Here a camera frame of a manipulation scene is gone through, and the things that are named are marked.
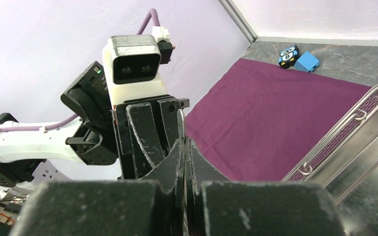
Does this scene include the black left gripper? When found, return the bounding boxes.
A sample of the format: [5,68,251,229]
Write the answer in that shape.
[112,95,190,179]

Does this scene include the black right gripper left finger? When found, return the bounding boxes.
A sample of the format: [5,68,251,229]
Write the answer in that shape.
[10,139,184,236]

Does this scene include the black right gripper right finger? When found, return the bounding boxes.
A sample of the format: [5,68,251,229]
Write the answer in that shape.
[186,138,345,236]

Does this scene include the steel forceps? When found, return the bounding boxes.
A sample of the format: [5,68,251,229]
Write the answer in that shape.
[177,109,186,146]

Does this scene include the purple cloth wrap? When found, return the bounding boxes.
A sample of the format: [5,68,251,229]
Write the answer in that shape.
[186,59,369,181]

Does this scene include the metal mesh instrument tray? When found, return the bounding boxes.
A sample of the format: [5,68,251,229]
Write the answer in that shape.
[281,80,378,206]

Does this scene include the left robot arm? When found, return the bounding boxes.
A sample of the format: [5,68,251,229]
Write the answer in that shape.
[0,61,189,190]

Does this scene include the steel left inner pan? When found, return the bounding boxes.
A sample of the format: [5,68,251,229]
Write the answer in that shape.
[309,105,378,236]

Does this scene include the black blue toy car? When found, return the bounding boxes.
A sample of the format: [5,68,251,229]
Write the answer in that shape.
[278,44,300,69]

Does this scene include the blue toy block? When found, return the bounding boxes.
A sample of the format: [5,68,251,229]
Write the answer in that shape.
[294,51,320,72]

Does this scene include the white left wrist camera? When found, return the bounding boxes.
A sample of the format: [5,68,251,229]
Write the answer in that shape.
[102,35,168,107]

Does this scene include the aluminium corner frame rail left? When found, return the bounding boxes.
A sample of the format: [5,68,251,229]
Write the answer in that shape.
[218,0,258,44]

